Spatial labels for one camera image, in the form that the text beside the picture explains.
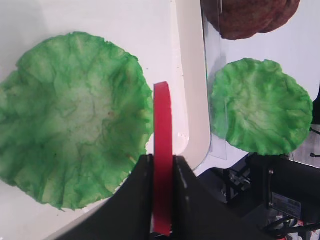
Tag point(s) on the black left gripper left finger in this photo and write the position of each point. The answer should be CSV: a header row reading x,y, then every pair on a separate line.
x,y
127,215

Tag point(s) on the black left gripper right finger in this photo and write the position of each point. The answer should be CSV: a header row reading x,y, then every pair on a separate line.
x,y
197,215

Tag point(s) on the red tomato slice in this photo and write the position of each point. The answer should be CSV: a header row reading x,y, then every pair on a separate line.
x,y
163,159

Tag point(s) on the green lettuce leaf on tray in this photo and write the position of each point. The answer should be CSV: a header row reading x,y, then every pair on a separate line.
x,y
75,116

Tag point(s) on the green lettuce leaf in holder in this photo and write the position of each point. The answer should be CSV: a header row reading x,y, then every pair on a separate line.
x,y
258,108

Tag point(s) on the inner brown meat patty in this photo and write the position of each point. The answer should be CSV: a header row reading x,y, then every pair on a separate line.
x,y
240,19

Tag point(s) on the right clear acrylic rail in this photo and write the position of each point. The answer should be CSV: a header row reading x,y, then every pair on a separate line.
x,y
214,60

